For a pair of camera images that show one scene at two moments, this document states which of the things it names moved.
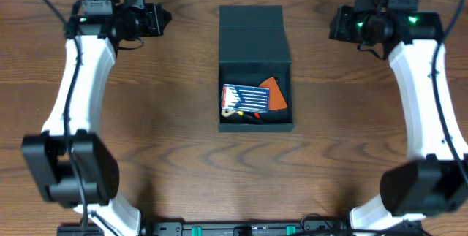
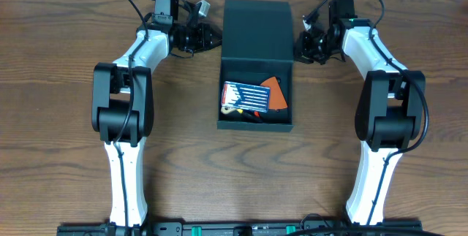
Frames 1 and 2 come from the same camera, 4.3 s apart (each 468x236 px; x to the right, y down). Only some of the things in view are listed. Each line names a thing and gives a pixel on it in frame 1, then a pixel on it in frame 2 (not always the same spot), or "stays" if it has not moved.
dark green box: x=254 y=46 stays
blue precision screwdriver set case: x=245 y=98 stays
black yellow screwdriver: x=251 y=118 stays
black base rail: x=266 y=227 stays
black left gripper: x=156 y=19 -> x=202 y=37
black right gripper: x=339 y=25 -> x=302 y=50
